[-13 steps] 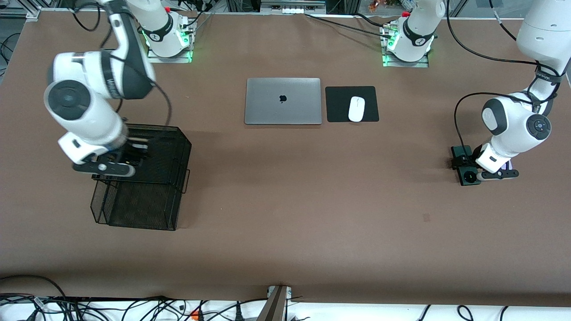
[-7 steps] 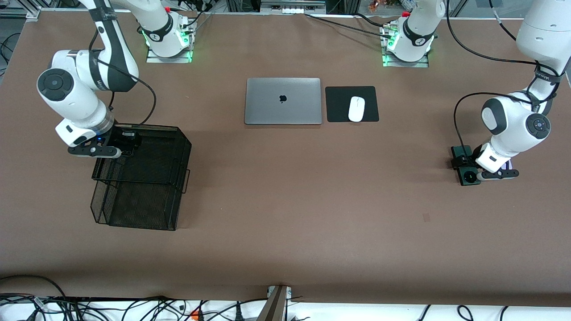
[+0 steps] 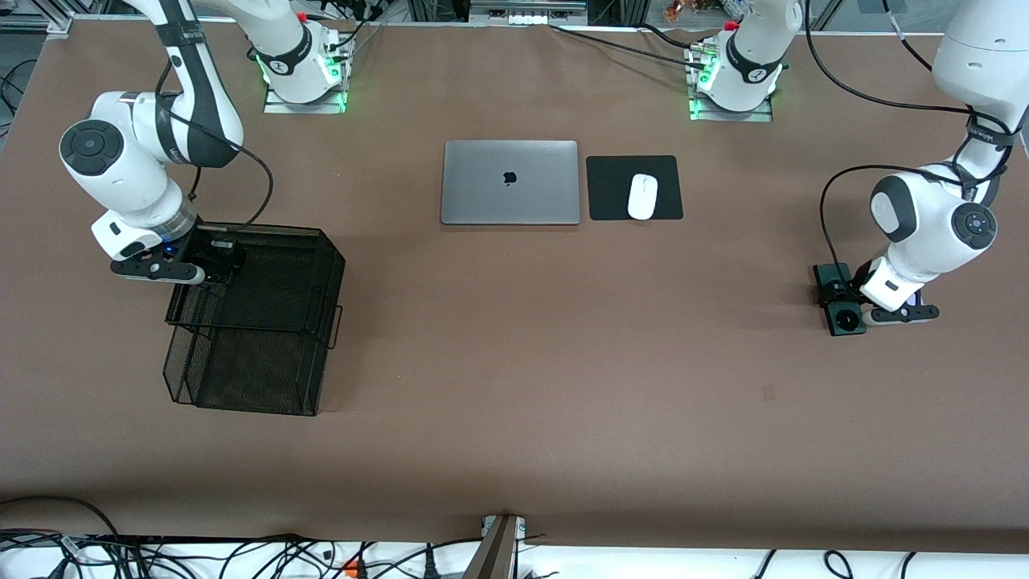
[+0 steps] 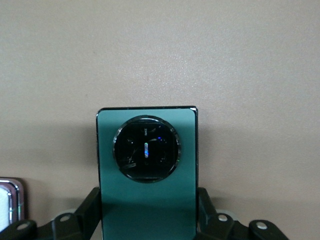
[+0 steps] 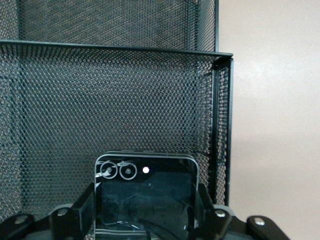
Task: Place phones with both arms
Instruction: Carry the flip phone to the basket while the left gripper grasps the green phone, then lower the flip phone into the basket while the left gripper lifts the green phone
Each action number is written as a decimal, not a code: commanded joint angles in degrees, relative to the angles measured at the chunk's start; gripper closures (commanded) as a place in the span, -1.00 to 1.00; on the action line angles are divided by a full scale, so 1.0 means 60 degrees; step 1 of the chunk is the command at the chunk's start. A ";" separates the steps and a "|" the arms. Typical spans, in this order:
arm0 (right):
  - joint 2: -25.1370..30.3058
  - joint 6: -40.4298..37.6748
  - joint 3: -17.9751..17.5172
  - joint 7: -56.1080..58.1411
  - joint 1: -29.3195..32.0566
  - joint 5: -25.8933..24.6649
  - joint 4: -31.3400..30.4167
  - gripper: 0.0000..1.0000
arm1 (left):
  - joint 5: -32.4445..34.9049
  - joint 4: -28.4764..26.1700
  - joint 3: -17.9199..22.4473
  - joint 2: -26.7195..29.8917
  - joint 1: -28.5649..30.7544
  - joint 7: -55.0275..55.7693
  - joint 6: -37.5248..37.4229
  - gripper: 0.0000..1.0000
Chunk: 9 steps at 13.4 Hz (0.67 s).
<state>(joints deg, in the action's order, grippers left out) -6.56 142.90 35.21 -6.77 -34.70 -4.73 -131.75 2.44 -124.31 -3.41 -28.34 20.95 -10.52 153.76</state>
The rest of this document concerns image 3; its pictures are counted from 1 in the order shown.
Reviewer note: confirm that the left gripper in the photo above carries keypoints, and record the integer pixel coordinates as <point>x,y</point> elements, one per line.
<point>838,291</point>

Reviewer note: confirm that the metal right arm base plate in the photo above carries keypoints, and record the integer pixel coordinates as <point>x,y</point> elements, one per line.
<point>277,106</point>

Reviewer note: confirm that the black mesh two-tier tray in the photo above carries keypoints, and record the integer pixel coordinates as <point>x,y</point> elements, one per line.
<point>257,338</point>

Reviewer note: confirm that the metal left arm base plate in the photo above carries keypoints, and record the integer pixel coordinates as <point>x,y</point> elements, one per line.
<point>756,117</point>

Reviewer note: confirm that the white computer mouse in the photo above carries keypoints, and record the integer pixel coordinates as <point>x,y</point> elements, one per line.
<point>642,197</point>

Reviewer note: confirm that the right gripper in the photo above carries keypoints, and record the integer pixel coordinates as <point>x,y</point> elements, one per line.
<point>211,259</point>

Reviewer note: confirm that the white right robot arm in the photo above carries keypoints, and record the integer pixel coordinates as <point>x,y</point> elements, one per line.
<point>137,177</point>

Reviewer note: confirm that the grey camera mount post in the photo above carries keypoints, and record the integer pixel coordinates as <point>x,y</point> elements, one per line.
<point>497,551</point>

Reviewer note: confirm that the black mouse pad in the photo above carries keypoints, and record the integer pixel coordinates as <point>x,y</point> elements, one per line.
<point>607,189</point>

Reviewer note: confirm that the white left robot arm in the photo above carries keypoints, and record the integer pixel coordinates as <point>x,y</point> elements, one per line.
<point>924,217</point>

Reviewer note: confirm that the black flip phone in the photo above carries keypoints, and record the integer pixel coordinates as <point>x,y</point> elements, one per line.
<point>217,278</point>

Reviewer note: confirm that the dark green smartphone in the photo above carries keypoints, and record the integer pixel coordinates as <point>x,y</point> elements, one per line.
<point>846,322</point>

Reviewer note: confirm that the silver closed laptop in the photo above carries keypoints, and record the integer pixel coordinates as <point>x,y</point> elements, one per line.
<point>482,185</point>

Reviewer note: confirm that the white power strip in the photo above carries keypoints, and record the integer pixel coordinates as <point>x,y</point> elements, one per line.
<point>526,16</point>

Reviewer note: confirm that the pale pink phone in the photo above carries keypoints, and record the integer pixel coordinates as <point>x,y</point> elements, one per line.
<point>915,300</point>

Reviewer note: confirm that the aluminium frame rail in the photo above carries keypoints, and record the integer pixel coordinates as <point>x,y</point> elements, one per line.
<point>60,24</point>

